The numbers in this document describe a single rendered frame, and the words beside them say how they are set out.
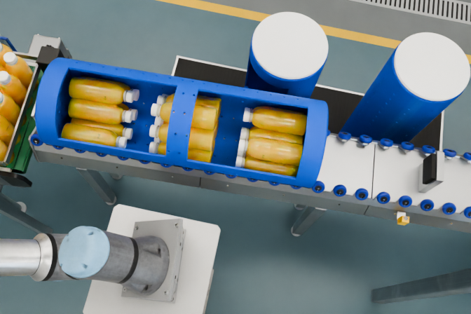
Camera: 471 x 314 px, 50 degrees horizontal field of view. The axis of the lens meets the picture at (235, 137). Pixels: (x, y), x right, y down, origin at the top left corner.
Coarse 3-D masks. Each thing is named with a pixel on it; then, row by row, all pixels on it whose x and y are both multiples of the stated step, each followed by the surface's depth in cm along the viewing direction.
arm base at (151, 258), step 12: (132, 240) 125; (144, 240) 128; (156, 240) 129; (144, 252) 125; (156, 252) 128; (168, 252) 129; (132, 264) 121; (144, 264) 123; (156, 264) 125; (168, 264) 127; (132, 276) 122; (144, 276) 124; (156, 276) 125; (132, 288) 125; (144, 288) 127; (156, 288) 126
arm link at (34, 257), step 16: (0, 240) 116; (16, 240) 119; (32, 240) 122; (48, 240) 122; (0, 256) 113; (16, 256) 116; (32, 256) 119; (48, 256) 121; (0, 272) 114; (16, 272) 117; (32, 272) 120; (48, 272) 121
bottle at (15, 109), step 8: (8, 96) 168; (0, 104) 165; (8, 104) 167; (16, 104) 172; (0, 112) 167; (8, 112) 168; (16, 112) 172; (8, 120) 173; (16, 120) 175; (24, 120) 179
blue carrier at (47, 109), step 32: (64, 64) 155; (96, 64) 159; (64, 96) 170; (192, 96) 152; (224, 96) 171; (256, 96) 155; (288, 96) 158; (224, 128) 177; (320, 128) 150; (160, 160) 158; (192, 160) 156; (224, 160) 172; (320, 160) 150
